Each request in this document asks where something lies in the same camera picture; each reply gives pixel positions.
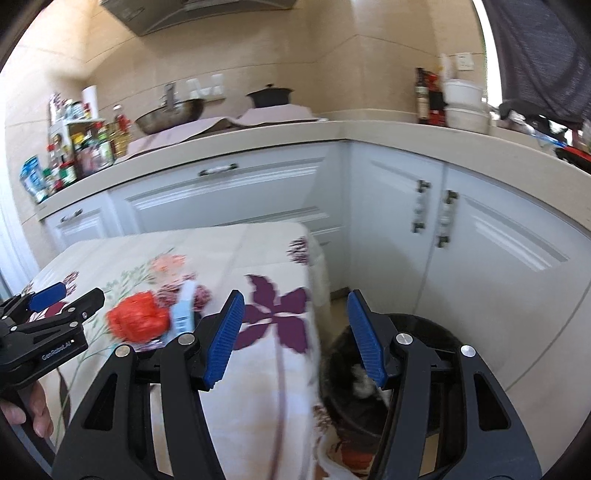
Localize red plastic bag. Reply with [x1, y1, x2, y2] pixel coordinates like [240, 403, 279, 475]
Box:
[106, 291, 170, 343]

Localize black trash bin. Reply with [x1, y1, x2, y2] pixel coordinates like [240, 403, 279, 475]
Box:
[317, 312, 463, 476]

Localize person's left hand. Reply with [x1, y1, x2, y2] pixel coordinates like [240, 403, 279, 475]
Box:
[0, 382, 54, 439]

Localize floral tablecloth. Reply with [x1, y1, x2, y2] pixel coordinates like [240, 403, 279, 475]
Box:
[30, 223, 349, 479]

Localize blue white snack bag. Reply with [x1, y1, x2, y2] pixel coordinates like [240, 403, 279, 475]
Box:
[19, 156, 49, 204]

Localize green lid jar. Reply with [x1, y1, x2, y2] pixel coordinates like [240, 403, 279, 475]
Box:
[59, 161, 77, 186]

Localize white spice rack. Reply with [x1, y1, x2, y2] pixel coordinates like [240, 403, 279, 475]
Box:
[48, 118, 103, 180]

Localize yellow cooking oil bottle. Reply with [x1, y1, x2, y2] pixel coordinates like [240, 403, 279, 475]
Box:
[110, 104, 131, 159]

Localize pink stove cover cloth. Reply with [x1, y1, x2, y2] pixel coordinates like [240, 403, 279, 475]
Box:
[117, 104, 322, 163]

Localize white cabinet unit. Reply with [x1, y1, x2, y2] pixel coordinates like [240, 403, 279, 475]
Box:
[38, 141, 590, 468]

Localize steel wok pan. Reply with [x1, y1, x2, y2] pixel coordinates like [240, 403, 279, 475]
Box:
[134, 83, 205, 135]

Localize black clay pot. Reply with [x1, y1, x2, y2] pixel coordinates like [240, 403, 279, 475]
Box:
[247, 84, 293, 108]

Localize range hood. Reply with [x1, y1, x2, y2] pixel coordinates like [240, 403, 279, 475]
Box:
[99, 0, 296, 36]

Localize white stacked bowls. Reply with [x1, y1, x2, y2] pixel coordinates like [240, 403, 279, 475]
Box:
[443, 79, 491, 134]

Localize dark sauce bottle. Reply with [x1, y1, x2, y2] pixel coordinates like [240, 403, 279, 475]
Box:
[415, 68, 430, 124]

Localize dark hanging cloth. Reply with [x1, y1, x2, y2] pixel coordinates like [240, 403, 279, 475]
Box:
[484, 0, 590, 129]

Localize small drawer handle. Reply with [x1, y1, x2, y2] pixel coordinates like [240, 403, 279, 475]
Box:
[60, 209, 84, 224]

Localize right cabinet door handle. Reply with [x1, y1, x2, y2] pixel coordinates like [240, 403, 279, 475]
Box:
[436, 190, 459, 248]

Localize cabinet door handle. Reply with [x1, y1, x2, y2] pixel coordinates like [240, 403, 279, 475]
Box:
[436, 190, 459, 248]
[412, 180, 431, 233]

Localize wide drawer handle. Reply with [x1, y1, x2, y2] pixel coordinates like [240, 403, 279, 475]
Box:
[198, 163, 239, 177]

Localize left cabinet door handle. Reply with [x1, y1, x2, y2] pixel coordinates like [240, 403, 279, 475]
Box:
[412, 180, 431, 233]

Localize white wall socket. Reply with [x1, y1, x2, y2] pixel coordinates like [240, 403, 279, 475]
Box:
[455, 52, 475, 71]

